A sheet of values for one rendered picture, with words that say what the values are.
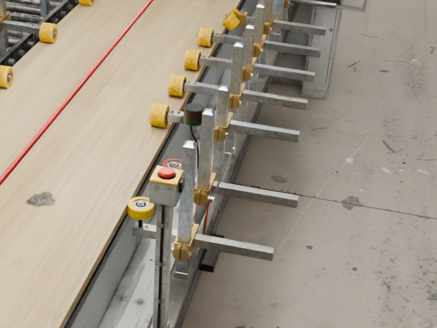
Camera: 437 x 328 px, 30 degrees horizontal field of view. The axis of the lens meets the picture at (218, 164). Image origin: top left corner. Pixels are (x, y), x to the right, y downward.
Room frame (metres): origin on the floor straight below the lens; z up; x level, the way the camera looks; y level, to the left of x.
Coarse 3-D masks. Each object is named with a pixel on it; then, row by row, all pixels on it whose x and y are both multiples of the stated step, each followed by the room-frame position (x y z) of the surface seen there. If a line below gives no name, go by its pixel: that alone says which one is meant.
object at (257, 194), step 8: (216, 184) 2.24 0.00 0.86; (224, 184) 2.25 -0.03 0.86; (232, 184) 2.25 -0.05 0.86; (216, 192) 2.23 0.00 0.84; (224, 192) 2.23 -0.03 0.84; (232, 192) 2.22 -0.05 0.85; (240, 192) 2.22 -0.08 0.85; (248, 192) 2.21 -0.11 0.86; (256, 192) 2.21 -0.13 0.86; (264, 192) 2.22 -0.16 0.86; (272, 192) 2.22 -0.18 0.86; (256, 200) 2.21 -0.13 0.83; (264, 200) 2.20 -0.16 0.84; (272, 200) 2.20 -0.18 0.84; (280, 200) 2.20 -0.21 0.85; (288, 200) 2.19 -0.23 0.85; (296, 200) 2.19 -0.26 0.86
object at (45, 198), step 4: (44, 192) 2.03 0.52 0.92; (48, 192) 2.04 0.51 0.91; (32, 196) 2.01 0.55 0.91; (36, 196) 2.01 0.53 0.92; (40, 196) 2.01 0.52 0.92; (44, 196) 2.02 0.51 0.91; (48, 196) 2.01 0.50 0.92; (28, 200) 1.99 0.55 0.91; (32, 200) 1.99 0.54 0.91; (36, 200) 2.00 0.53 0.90; (40, 200) 2.00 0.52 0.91; (44, 200) 2.00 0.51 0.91; (48, 200) 2.00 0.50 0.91; (52, 200) 2.00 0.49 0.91; (56, 200) 2.01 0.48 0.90; (32, 204) 1.98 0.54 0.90; (36, 204) 1.98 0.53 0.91; (48, 204) 1.99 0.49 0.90
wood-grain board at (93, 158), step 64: (128, 0) 3.74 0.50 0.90; (192, 0) 3.82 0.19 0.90; (64, 64) 2.97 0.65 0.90; (128, 64) 3.02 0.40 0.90; (0, 128) 2.42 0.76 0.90; (64, 128) 2.45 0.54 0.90; (128, 128) 2.49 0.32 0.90; (0, 192) 2.03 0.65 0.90; (64, 192) 2.06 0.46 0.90; (128, 192) 2.09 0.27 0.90; (0, 256) 1.73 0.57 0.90; (64, 256) 1.75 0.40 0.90; (0, 320) 1.48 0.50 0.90; (64, 320) 1.51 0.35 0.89
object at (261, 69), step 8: (208, 56) 3.03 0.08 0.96; (200, 64) 3.00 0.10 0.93; (208, 64) 3.00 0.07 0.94; (216, 64) 3.00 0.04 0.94; (224, 64) 2.99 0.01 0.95; (256, 64) 2.99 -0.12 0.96; (264, 64) 2.99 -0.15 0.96; (256, 72) 2.97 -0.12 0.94; (264, 72) 2.97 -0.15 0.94; (272, 72) 2.96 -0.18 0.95; (280, 72) 2.95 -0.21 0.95; (288, 72) 2.95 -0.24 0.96; (296, 72) 2.95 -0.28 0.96; (304, 72) 2.95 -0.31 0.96; (312, 72) 2.96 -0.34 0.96; (304, 80) 2.94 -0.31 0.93; (312, 80) 2.93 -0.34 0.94
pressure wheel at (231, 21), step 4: (232, 12) 3.50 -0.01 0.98; (228, 16) 3.49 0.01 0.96; (232, 16) 3.48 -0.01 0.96; (236, 16) 3.49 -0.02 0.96; (224, 20) 3.49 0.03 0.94; (228, 20) 3.47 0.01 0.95; (232, 20) 3.47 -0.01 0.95; (236, 20) 3.48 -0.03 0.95; (224, 24) 3.48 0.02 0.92; (228, 24) 3.47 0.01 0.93; (232, 24) 3.47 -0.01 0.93; (236, 24) 3.47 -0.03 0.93; (228, 28) 3.48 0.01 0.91; (232, 28) 3.47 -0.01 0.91
